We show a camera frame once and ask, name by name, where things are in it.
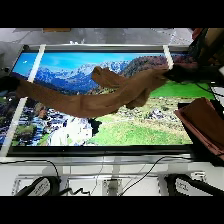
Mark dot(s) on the silver frame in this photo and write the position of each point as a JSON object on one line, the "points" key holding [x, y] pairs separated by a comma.
{"points": [[110, 166]]}

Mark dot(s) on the brown long-sleeved shirt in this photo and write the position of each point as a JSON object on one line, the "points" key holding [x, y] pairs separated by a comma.
{"points": [[100, 103]]}

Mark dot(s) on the reddish brown garment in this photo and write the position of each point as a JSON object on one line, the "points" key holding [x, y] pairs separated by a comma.
{"points": [[205, 123]]}

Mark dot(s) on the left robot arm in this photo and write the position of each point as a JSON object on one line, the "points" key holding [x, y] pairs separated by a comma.
{"points": [[7, 85]]}

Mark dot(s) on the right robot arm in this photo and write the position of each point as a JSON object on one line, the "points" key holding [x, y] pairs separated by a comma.
{"points": [[193, 73]]}

